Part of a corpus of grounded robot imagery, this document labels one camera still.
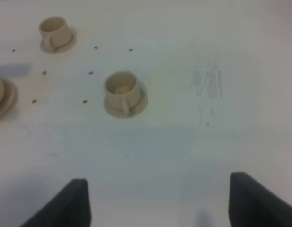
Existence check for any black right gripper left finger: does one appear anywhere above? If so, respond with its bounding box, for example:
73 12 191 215
22 179 92 227

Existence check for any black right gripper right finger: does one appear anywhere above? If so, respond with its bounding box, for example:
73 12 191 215
228 172 292 227

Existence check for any beige teapot saucer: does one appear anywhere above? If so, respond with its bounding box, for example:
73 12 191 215
0 80 16 118

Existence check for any beige near cup saucer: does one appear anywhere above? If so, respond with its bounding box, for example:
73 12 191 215
103 88 148 119

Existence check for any beige cup saucer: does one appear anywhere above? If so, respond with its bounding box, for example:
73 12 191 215
103 88 148 119
40 31 77 54

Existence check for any beige near teacup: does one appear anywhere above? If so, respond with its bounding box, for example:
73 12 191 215
104 71 142 116

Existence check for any beige teacup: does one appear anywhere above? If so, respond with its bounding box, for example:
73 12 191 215
104 71 142 116
39 17 73 53

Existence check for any beige far cup saucer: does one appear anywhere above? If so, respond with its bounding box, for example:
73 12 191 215
40 31 77 54

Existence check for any beige far teacup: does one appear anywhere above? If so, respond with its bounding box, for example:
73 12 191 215
39 17 73 53

